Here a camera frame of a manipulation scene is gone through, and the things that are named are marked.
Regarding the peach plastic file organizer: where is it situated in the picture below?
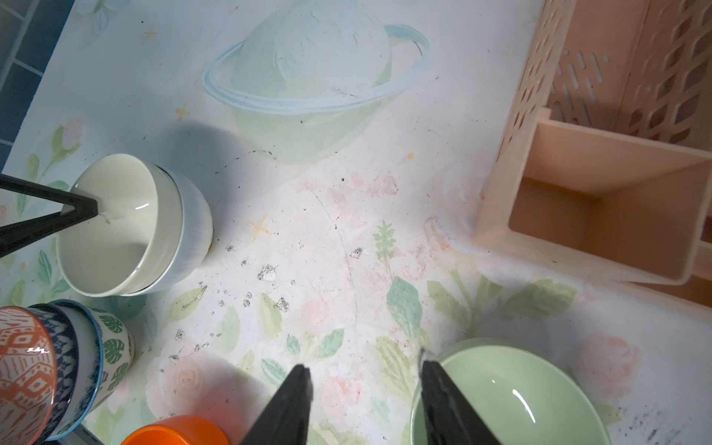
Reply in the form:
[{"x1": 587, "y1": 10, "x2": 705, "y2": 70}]
[{"x1": 473, "y1": 0, "x2": 711, "y2": 306}]

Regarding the blue floral patterned bowl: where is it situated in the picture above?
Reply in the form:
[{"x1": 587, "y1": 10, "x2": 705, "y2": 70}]
[{"x1": 29, "y1": 300, "x2": 103, "y2": 444}]

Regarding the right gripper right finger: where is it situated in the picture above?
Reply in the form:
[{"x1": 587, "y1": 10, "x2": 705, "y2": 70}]
[{"x1": 420, "y1": 360, "x2": 501, "y2": 445}]

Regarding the white bowl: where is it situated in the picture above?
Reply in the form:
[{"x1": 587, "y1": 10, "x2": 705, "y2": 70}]
[{"x1": 122, "y1": 168, "x2": 214, "y2": 297}]

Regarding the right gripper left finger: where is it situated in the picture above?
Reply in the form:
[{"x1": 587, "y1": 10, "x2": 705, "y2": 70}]
[{"x1": 241, "y1": 365, "x2": 313, "y2": 445}]

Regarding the green leaf patterned bowl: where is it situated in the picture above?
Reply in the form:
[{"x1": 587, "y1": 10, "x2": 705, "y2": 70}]
[{"x1": 88, "y1": 308, "x2": 135, "y2": 409}]

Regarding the light green bowl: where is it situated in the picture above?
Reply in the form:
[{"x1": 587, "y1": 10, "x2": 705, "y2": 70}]
[{"x1": 409, "y1": 339, "x2": 610, "y2": 444}]

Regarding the orange bowl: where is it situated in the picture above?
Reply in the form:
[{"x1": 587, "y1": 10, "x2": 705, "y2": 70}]
[{"x1": 122, "y1": 415, "x2": 229, "y2": 445}]

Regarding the cream bowl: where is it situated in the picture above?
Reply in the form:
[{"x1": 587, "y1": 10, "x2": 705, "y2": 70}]
[{"x1": 57, "y1": 154, "x2": 183, "y2": 298}]

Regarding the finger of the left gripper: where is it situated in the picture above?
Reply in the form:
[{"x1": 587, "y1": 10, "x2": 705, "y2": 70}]
[{"x1": 1, "y1": 174, "x2": 98, "y2": 258}]

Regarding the red patterned bowl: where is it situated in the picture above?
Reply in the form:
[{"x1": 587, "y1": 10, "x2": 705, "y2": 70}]
[{"x1": 1, "y1": 306, "x2": 57, "y2": 444}]

